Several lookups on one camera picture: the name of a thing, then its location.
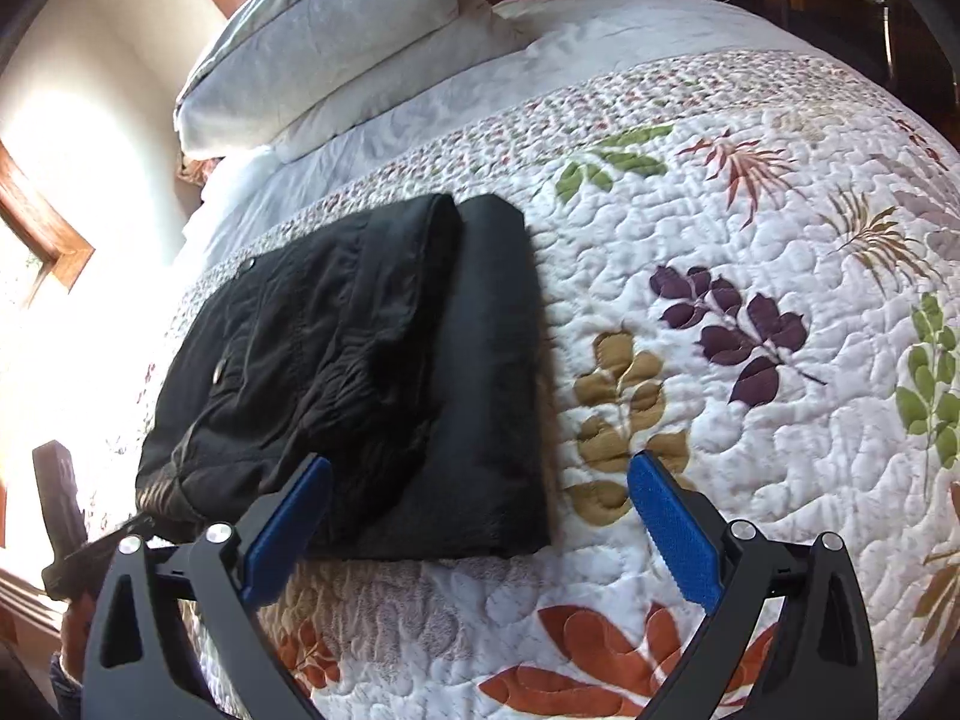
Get black pants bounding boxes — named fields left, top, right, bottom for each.
left=135, top=193, right=548, bottom=561

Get grey top pillow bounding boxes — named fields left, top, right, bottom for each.
left=172, top=0, right=459, bottom=160

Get grey bottom pillow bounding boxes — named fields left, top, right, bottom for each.
left=270, top=0, right=529, bottom=163

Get wooden framed side window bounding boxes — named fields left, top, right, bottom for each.
left=2, top=146, right=94, bottom=305

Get grey pillow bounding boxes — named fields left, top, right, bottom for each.
left=172, top=0, right=459, bottom=160
left=270, top=0, right=529, bottom=163

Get floral quilted bedspread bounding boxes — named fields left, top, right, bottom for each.
left=82, top=0, right=958, bottom=718

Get black office chair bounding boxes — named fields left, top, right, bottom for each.
left=779, top=0, right=898, bottom=91

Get pile of clothes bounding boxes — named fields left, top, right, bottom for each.
left=176, top=156, right=221, bottom=187

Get person's left hand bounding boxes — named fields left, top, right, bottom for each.
left=60, top=593, right=96, bottom=683

